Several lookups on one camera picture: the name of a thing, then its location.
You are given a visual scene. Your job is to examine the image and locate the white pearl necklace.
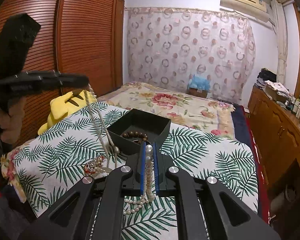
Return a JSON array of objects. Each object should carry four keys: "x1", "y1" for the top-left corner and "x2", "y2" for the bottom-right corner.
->
[{"x1": 122, "y1": 144, "x2": 156, "y2": 216}]

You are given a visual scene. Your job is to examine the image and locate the black jewelry box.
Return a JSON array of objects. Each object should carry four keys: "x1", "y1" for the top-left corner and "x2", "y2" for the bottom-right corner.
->
[{"x1": 108, "y1": 109, "x2": 171, "y2": 156}]

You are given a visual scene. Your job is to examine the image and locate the silver rope chain necklace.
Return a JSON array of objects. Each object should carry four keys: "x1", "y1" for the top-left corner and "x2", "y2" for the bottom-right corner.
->
[{"x1": 83, "y1": 83, "x2": 121, "y2": 170}]

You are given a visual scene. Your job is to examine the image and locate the red beaded jewelry pile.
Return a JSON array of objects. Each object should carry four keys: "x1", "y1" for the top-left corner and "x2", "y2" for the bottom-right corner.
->
[{"x1": 83, "y1": 156, "x2": 112, "y2": 178}]

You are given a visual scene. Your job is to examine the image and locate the person's left hand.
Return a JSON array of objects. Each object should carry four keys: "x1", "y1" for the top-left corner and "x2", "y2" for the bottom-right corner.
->
[{"x1": 0, "y1": 97, "x2": 26, "y2": 144}]

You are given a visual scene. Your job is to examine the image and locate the yellow plush toy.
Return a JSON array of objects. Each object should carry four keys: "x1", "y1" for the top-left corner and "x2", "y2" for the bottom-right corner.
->
[{"x1": 38, "y1": 89, "x2": 97, "y2": 135}]

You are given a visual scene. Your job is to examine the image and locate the palm leaf print cloth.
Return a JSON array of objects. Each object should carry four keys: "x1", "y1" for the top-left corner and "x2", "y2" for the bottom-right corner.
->
[{"x1": 13, "y1": 108, "x2": 261, "y2": 239}]

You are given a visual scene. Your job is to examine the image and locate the blue bag on box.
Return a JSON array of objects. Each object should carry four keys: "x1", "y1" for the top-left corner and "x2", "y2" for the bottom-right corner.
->
[{"x1": 187, "y1": 75, "x2": 211, "y2": 98}]

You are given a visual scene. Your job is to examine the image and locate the wooden louvered wardrobe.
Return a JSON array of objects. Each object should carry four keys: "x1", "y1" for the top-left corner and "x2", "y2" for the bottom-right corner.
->
[{"x1": 0, "y1": 0, "x2": 125, "y2": 148}]

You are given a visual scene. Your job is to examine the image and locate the circle pattern curtain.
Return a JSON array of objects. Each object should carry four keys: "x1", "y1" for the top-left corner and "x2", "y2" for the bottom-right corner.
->
[{"x1": 127, "y1": 7, "x2": 256, "y2": 104}]

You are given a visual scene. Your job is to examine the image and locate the wooden sideboard cabinet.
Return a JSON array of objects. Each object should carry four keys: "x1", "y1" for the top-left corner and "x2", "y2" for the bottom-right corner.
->
[{"x1": 248, "y1": 86, "x2": 300, "y2": 199}]

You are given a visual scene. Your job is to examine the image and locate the pile of folded clothes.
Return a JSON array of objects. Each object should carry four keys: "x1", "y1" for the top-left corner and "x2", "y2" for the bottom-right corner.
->
[{"x1": 255, "y1": 68, "x2": 290, "y2": 96}]

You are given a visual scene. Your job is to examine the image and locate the bottles on sideboard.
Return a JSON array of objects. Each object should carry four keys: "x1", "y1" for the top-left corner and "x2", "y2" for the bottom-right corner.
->
[{"x1": 285, "y1": 97, "x2": 300, "y2": 119}]

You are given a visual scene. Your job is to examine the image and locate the white air conditioner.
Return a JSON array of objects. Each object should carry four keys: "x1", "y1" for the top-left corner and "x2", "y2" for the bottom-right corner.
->
[{"x1": 220, "y1": 0, "x2": 270, "y2": 23}]

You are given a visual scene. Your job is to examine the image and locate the brown wooden bead bracelet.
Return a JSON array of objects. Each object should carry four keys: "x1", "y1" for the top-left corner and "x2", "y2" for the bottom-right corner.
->
[{"x1": 122, "y1": 130, "x2": 149, "y2": 144}]

